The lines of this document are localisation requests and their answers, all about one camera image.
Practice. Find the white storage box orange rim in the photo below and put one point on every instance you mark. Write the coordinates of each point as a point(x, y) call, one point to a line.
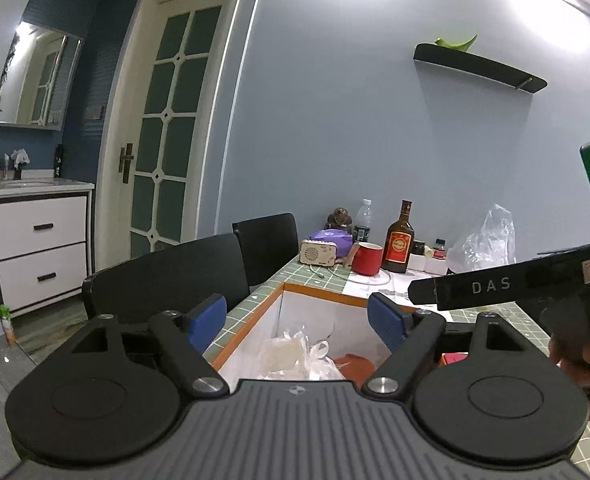
point(300, 315)

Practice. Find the plastic bag with white filling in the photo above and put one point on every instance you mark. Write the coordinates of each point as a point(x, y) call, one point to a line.
point(295, 355)

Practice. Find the grey wall switch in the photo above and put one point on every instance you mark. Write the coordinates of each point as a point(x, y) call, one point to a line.
point(95, 112)

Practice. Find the small dark jar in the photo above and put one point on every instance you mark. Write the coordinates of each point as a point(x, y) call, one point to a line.
point(440, 249)

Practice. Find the green bird ornament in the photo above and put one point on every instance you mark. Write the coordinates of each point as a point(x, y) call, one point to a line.
point(456, 42)

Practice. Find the red mug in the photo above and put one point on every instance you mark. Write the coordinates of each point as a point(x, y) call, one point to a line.
point(367, 259)

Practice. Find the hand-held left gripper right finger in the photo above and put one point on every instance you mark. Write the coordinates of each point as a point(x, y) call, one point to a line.
point(387, 317)

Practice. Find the purple pouch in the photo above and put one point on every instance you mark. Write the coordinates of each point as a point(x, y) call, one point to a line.
point(332, 240)

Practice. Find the small black chair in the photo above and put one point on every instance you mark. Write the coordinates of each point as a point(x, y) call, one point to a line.
point(267, 245)

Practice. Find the white tissue bundle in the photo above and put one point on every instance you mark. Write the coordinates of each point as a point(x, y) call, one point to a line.
point(20, 160)

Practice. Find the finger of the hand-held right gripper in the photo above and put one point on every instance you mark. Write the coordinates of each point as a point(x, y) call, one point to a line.
point(475, 287)

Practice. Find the white small box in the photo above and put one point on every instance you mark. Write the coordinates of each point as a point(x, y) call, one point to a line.
point(425, 264)

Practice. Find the black wall shelf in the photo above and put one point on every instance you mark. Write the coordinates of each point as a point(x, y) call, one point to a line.
point(475, 67)

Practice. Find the dark squat jar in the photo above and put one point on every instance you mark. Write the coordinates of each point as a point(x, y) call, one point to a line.
point(418, 248)

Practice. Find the white drawer cabinet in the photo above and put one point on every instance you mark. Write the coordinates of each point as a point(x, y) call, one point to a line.
point(40, 250)

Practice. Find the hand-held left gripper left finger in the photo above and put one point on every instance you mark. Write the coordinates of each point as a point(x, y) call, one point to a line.
point(205, 322)

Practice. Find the wall mirror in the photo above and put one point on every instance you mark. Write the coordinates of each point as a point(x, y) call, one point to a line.
point(35, 77)

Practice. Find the wooden radio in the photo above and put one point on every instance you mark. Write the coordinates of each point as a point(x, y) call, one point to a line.
point(317, 252)

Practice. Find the clear water bottle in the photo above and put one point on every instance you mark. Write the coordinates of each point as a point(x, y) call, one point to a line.
point(363, 222)

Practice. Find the white glass-panel door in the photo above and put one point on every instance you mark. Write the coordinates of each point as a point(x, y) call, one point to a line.
point(170, 135)

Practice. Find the large black chair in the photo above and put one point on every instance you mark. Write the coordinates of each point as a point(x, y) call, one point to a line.
point(165, 280)

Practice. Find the clear plastic bag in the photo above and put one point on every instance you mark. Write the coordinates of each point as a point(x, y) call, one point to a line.
point(487, 245)

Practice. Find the person's right hand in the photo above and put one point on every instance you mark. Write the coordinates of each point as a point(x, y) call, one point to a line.
point(570, 355)

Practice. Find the white paper sheet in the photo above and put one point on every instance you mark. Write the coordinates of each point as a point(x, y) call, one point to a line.
point(395, 287)

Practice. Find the brown liquor bottle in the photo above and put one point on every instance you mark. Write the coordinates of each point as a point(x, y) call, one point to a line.
point(398, 247)

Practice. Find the brown figurine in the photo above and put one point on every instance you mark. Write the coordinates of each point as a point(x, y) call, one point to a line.
point(340, 219)

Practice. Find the green bottle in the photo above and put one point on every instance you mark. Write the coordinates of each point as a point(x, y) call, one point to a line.
point(7, 322)

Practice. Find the dark slim bottle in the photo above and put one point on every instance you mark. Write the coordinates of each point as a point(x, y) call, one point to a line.
point(59, 162)

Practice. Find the red flat box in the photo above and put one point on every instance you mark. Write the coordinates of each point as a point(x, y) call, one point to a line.
point(455, 360)

